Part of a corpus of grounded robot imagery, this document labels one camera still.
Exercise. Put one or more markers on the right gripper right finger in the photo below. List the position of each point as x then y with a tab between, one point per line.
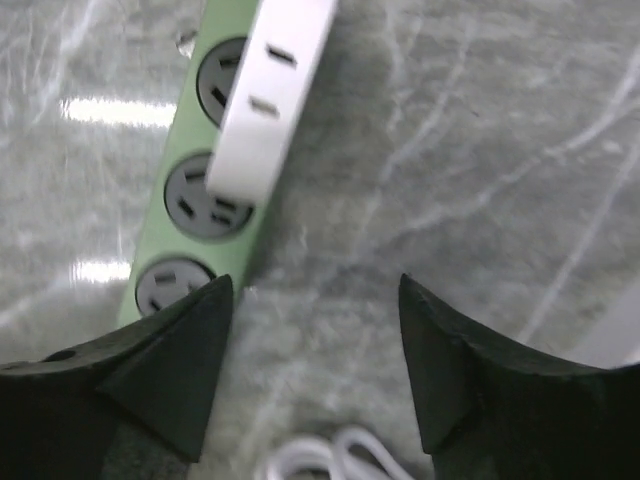
488	407

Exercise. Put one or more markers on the white square charger plug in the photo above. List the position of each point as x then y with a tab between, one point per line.
279	63

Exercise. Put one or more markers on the white USB power strip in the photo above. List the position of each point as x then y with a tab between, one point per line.
614	340

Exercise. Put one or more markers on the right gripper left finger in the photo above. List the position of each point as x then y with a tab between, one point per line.
59	415

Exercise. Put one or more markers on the green power strip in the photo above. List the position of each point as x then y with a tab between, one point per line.
189	237

